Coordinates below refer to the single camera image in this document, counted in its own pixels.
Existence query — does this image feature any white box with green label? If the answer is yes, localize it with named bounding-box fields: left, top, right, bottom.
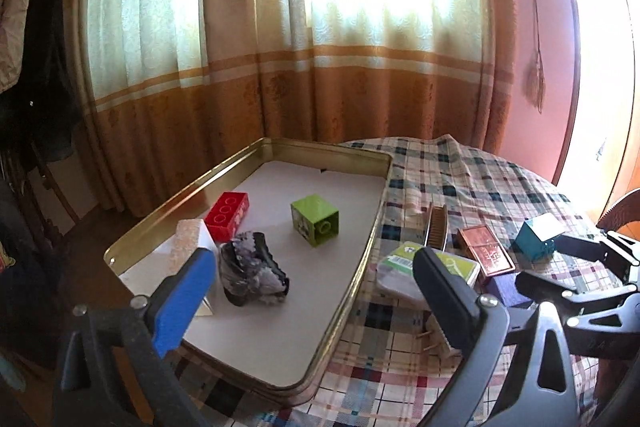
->
left=375, top=241, right=481, bottom=308

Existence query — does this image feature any hanging tassel ornament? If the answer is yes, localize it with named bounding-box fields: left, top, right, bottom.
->
left=524, top=0, right=547, bottom=112

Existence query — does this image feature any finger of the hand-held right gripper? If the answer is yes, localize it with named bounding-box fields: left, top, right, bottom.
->
left=515, top=272, right=640, bottom=308
left=557, top=229, right=640, bottom=283

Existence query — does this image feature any brown wooden chair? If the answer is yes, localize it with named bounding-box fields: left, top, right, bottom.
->
left=595, top=189, right=640, bottom=238

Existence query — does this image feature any teal building block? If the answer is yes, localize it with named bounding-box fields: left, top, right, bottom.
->
left=510, top=213, right=565, bottom=262

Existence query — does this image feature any black grey hair claw clip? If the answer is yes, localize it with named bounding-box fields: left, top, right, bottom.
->
left=219, top=231, right=292, bottom=307

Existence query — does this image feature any red building block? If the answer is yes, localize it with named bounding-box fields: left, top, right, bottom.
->
left=204, top=191, right=251, bottom=242

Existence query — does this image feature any green building block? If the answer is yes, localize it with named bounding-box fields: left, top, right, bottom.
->
left=291, top=194, right=340, bottom=248

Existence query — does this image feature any dark wooden rack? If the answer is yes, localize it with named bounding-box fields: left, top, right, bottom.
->
left=0, top=142, right=81, bottom=258

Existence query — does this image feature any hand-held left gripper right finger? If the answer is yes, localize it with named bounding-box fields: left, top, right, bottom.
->
left=413, top=247, right=580, bottom=427

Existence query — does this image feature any brown comb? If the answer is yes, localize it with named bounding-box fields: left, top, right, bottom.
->
left=422, top=202, right=449, bottom=253

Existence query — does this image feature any purple box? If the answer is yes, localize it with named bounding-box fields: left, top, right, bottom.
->
left=487, top=274, right=533, bottom=309

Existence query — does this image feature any gold metal tin tray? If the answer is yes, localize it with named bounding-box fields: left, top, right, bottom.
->
left=103, top=138, right=393, bottom=408

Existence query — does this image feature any copper rectangular box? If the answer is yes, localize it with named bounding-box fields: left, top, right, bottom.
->
left=456, top=224, right=517, bottom=278

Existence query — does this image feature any orange and cream curtain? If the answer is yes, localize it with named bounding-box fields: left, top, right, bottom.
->
left=75, top=0, right=518, bottom=218

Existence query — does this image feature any wooden door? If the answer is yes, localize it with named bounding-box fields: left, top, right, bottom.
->
left=585, top=72, right=640, bottom=228

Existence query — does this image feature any plaid tablecloth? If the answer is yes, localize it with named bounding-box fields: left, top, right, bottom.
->
left=172, top=134, right=601, bottom=427

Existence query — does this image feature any dark hanging jacket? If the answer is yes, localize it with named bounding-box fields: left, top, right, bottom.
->
left=0, top=0, right=83, bottom=162

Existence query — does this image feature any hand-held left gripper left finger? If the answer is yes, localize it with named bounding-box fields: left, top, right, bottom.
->
left=57, top=248, right=216, bottom=427

